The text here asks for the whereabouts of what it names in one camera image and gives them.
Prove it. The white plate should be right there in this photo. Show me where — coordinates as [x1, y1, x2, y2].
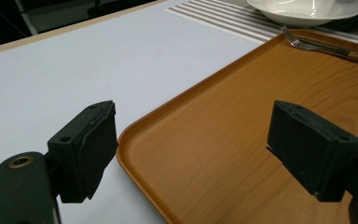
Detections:
[246, 0, 358, 28]

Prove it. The wooden-handled fork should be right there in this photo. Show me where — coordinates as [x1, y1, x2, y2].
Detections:
[280, 25, 358, 67]

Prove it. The brown wood-look tray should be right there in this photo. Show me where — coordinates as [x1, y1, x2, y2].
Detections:
[116, 29, 358, 224]

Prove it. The white-legged desk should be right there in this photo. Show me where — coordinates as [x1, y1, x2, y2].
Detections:
[13, 0, 40, 35]

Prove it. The striped placemat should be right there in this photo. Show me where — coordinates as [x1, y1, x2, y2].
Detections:
[165, 0, 358, 48]

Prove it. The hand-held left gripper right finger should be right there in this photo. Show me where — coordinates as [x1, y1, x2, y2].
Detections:
[266, 100, 358, 203]

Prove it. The light wooden table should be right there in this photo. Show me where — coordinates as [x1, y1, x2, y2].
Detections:
[0, 0, 169, 59]

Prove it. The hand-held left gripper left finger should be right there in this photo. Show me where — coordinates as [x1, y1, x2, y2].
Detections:
[46, 100, 119, 204]

